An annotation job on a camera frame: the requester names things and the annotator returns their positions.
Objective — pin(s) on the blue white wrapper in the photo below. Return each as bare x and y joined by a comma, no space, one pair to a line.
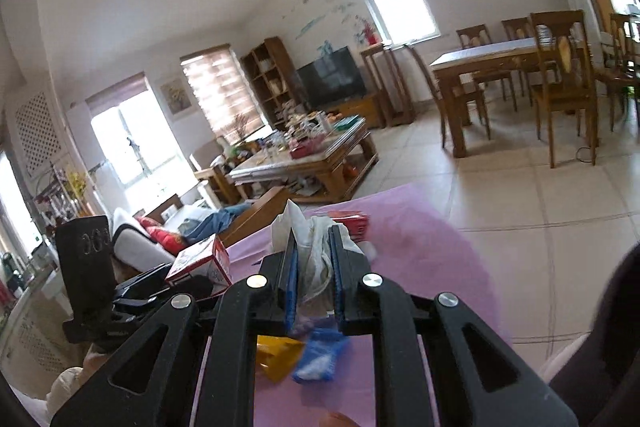
319,359

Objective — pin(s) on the wooden chair behind table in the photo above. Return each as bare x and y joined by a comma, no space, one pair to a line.
475,37

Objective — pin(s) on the sofa with red cushions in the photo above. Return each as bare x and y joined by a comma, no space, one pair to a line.
141,243

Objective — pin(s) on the wooden tv cabinet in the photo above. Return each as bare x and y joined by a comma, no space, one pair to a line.
366,107

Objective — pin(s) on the wooden bookshelf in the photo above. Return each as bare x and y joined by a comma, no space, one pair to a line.
273,79

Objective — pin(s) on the wooden dining chair front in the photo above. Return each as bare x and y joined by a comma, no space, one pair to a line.
567,82

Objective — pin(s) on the purple table cloth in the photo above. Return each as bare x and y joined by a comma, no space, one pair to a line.
454,384

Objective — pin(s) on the white tissue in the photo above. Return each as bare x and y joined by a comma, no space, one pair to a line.
314,295

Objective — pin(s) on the wooden dining table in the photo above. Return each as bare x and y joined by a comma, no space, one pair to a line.
448,68

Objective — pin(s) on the wooden chair by doorway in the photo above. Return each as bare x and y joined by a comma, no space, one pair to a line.
620,73

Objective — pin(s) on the red white carton box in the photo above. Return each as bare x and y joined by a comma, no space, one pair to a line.
202,270

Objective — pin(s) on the red small box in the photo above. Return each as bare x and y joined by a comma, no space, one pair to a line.
356,223

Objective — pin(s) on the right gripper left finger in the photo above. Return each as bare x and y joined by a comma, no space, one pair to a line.
262,304

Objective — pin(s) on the wooden coffee table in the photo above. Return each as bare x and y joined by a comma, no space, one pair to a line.
332,174

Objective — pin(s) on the yellow wrapper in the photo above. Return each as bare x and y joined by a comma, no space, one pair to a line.
277,357

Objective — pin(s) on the small framed flower picture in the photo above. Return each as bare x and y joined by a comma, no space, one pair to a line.
176,97

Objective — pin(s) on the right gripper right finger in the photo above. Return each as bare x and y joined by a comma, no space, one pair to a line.
404,332

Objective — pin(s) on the black television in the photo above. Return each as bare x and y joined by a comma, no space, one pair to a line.
332,78

